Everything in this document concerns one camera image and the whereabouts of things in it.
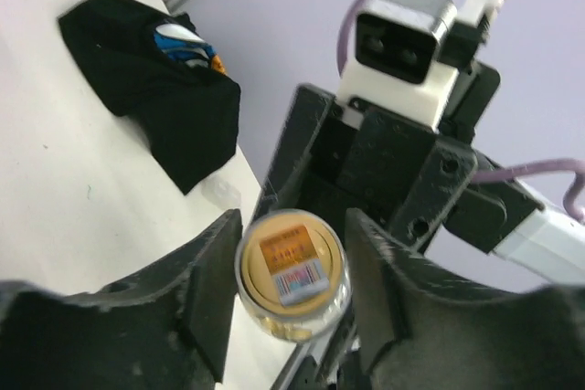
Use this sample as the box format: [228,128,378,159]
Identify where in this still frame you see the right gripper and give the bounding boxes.
[252,83,478,252]

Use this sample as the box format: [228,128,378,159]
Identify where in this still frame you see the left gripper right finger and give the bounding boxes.
[345,209,584,389]

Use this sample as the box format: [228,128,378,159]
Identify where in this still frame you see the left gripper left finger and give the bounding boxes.
[1,209,242,389]

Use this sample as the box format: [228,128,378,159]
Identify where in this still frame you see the clear pill bottle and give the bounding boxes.
[234,209,352,343]

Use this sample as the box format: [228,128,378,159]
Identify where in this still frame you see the black garment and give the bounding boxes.
[58,0,240,194]

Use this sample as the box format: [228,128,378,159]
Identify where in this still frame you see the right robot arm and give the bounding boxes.
[255,60,584,283]

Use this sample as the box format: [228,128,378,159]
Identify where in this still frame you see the clear bottle lid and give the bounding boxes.
[205,175,241,210]

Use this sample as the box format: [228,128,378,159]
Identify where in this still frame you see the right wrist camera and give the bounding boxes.
[336,0,505,138]

